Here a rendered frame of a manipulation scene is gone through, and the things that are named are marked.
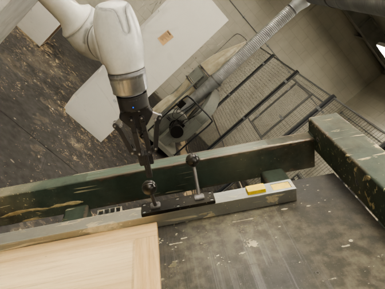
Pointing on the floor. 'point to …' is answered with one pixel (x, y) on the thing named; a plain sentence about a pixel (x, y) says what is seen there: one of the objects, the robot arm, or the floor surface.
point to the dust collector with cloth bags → (190, 103)
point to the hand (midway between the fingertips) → (147, 164)
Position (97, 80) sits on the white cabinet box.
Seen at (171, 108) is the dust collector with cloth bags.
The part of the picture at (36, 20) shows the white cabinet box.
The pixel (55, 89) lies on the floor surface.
